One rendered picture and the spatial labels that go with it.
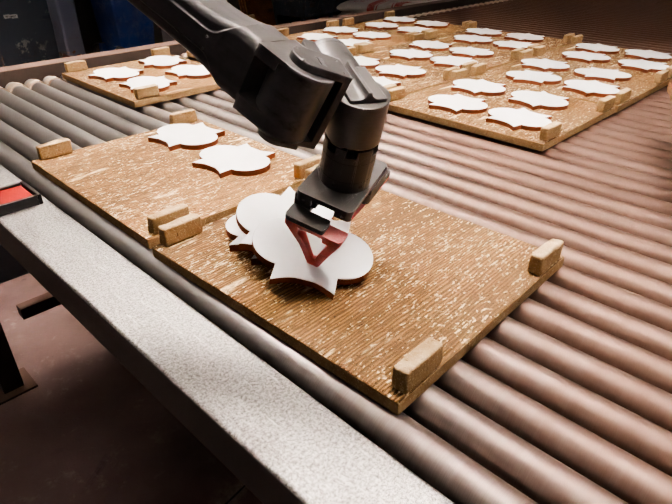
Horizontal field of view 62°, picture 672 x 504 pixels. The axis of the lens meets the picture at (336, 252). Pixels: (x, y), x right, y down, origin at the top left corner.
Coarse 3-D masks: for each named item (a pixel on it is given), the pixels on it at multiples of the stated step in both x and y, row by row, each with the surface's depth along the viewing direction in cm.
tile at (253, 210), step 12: (288, 192) 74; (240, 204) 71; (252, 204) 72; (264, 204) 72; (276, 204) 72; (288, 204) 73; (240, 216) 70; (252, 216) 70; (264, 216) 71; (276, 216) 71; (324, 216) 73; (240, 228) 70; (252, 228) 69
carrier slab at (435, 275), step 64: (384, 192) 89; (192, 256) 72; (384, 256) 72; (448, 256) 72; (512, 256) 72; (256, 320) 62; (320, 320) 60; (384, 320) 60; (448, 320) 60; (384, 384) 52
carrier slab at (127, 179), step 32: (64, 160) 100; (96, 160) 100; (128, 160) 100; (160, 160) 100; (192, 160) 100; (288, 160) 100; (96, 192) 89; (128, 192) 89; (160, 192) 89; (192, 192) 89; (224, 192) 89; (256, 192) 89; (128, 224) 79
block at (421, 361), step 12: (420, 348) 52; (432, 348) 52; (408, 360) 51; (420, 360) 51; (432, 360) 53; (396, 372) 50; (408, 372) 50; (420, 372) 51; (396, 384) 51; (408, 384) 50
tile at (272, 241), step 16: (272, 224) 68; (336, 224) 70; (256, 240) 66; (272, 240) 67; (288, 240) 67; (320, 240) 68; (352, 240) 69; (256, 256) 66; (272, 256) 65; (288, 256) 65; (304, 256) 66; (336, 256) 67; (352, 256) 67; (368, 256) 68; (272, 272) 63; (288, 272) 64; (304, 272) 64; (320, 272) 65; (336, 272) 65; (352, 272) 65; (368, 272) 66; (320, 288) 64
